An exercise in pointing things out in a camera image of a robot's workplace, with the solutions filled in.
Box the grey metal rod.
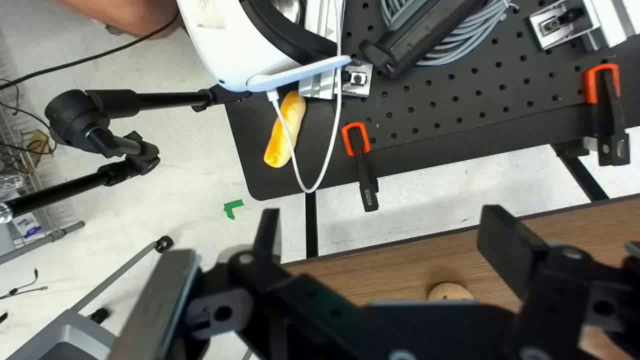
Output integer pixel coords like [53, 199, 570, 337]
[65, 234, 176, 316]

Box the white cable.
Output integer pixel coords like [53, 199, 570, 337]
[265, 0, 350, 197]

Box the thin black cable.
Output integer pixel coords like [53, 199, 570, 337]
[0, 13, 181, 92]

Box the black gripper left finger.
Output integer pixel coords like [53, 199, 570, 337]
[223, 206, 375, 360]

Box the black perforated table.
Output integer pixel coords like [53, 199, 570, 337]
[222, 0, 640, 260]

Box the small aluminium corner bracket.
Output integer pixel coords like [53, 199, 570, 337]
[296, 58, 375, 103]

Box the yellow oblong object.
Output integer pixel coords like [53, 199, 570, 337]
[262, 89, 307, 171]

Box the grey cable bundle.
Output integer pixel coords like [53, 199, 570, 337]
[377, 0, 521, 69]

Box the large orange black clamp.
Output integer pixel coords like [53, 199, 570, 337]
[579, 63, 632, 169]

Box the black rectangular box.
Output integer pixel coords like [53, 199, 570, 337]
[357, 0, 488, 80]

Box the black tripod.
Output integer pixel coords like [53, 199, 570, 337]
[0, 87, 226, 218]

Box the aluminium extrusion with bracket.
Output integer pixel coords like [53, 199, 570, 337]
[528, 0, 640, 53]

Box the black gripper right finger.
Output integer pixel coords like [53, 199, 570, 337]
[475, 205, 640, 360]

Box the small orange black clamp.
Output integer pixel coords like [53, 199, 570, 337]
[337, 121, 382, 214]

